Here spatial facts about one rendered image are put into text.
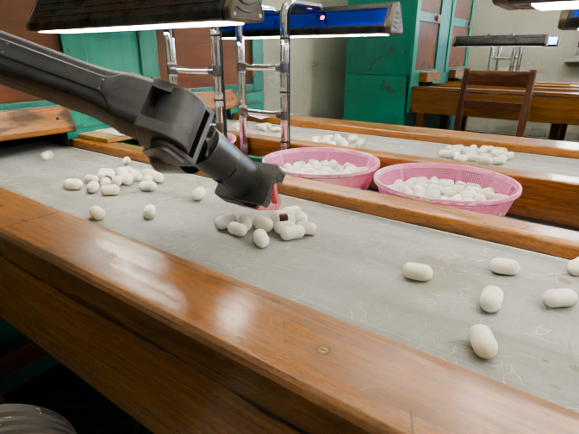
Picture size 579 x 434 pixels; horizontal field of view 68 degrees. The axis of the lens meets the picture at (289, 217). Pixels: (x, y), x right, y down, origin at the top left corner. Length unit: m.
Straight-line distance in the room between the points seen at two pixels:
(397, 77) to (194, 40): 2.03
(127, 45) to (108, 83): 0.98
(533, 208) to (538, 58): 4.61
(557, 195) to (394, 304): 0.57
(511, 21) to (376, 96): 2.48
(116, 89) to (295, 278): 0.30
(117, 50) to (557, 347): 1.36
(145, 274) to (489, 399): 0.36
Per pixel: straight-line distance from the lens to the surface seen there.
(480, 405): 0.36
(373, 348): 0.38
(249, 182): 0.62
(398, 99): 3.43
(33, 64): 0.58
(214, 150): 0.56
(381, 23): 1.17
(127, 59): 1.52
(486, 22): 5.69
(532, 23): 5.59
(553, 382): 0.44
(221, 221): 0.66
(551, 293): 0.54
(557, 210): 1.00
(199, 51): 1.72
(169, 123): 0.52
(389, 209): 0.72
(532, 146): 1.34
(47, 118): 1.33
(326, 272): 0.54
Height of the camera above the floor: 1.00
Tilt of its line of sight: 21 degrees down
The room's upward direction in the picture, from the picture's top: straight up
